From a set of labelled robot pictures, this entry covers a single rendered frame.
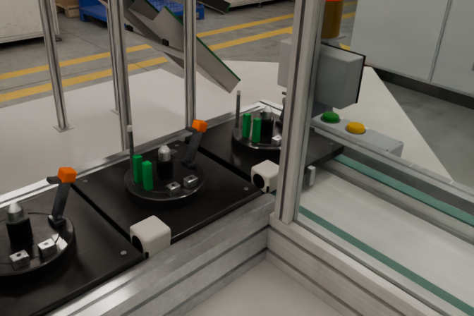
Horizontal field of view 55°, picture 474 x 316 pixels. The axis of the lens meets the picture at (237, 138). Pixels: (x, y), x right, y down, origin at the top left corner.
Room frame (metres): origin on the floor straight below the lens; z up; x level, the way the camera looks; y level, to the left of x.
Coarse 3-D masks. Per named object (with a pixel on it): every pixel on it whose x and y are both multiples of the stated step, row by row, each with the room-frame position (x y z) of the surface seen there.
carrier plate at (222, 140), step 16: (256, 112) 0.98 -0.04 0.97; (272, 112) 0.98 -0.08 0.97; (208, 128) 0.88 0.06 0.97; (224, 128) 0.89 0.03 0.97; (208, 144) 0.81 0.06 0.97; (224, 144) 0.82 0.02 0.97; (224, 160) 0.75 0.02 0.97; (240, 160) 0.75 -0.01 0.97; (256, 160) 0.76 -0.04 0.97; (272, 160) 0.76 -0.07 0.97; (240, 176) 0.72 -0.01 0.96; (272, 192) 0.68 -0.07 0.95
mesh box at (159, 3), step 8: (80, 0) 5.42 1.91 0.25; (88, 0) 5.31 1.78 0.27; (96, 0) 5.19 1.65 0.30; (152, 0) 5.23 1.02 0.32; (160, 0) 5.31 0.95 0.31; (168, 0) 5.40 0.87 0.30; (80, 8) 5.41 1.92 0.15; (88, 8) 5.32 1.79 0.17; (96, 8) 5.20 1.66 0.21; (104, 8) 5.08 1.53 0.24; (160, 8) 5.31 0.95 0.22; (176, 8) 5.49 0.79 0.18; (200, 8) 5.75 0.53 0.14; (80, 16) 5.44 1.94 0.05; (96, 16) 5.20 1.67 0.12; (104, 16) 5.09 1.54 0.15; (200, 16) 5.75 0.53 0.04
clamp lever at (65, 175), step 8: (64, 168) 0.54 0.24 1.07; (72, 168) 0.55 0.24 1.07; (48, 176) 0.53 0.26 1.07; (56, 176) 0.54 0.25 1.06; (64, 176) 0.53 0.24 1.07; (72, 176) 0.54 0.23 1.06; (64, 184) 0.53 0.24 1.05; (56, 192) 0.53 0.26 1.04; (64, 192) 0.53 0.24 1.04; (56, 200) 0.53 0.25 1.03; (64, 200) 0.53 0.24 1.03; (56, 208) 0.52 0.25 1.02; (64, 208) 0.53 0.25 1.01; (56, 216) 0.52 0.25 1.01
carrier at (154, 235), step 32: (128, 128) 0.67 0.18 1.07; (128, 160) 0.74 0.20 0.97; (160, 160) 0.65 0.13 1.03; (96, 192) 0.63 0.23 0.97; (128, 192) 0.61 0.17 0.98; (160, 192) 0.61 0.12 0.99; (192, 192) 0.61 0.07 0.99; (224, 192) 0.65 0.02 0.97; (256, 192) 0.65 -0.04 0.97; (128, 224) 0.55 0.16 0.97; (160, 224) 0.53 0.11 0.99; (192, 224) 0.56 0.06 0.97
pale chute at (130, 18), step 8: (104, 0) 1.15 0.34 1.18; (128, 0) 1.06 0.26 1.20; (128, 16) 1.05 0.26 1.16; (128, 24) 1.12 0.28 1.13; (136, 24) 1.06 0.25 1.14; (144, 24) 1.08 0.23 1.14; (144, 32) 1.08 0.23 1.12; (152, 32) 1.09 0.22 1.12; (160, 40) 1.10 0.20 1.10; (168, 56) 1.13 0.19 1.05; (176, 64) 1.15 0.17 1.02
